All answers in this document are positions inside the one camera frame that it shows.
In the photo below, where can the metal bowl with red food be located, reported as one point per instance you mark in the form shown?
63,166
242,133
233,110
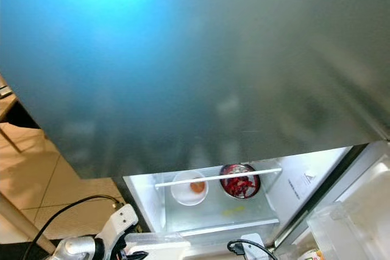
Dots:
239,184

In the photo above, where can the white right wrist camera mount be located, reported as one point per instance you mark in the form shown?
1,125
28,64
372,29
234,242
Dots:
256,251

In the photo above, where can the grey blue fridge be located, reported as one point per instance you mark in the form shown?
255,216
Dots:
189,59

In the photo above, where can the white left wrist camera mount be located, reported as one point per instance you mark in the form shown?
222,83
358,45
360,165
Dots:
122,220

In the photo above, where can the green yellow food package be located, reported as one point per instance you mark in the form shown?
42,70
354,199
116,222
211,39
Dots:
311,255

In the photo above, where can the white fridge door rail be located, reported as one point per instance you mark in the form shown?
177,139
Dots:
213,178

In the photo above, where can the white bowl with orange food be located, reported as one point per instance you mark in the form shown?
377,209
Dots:
183,193

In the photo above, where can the clear fridge bin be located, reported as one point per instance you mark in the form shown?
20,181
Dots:
353,229

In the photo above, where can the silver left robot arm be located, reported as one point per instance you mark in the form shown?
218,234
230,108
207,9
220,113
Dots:
76,249

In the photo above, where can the black smartphone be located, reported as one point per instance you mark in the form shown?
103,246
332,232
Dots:
5,92

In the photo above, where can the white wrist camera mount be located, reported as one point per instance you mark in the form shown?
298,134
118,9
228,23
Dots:
256,251
122,220

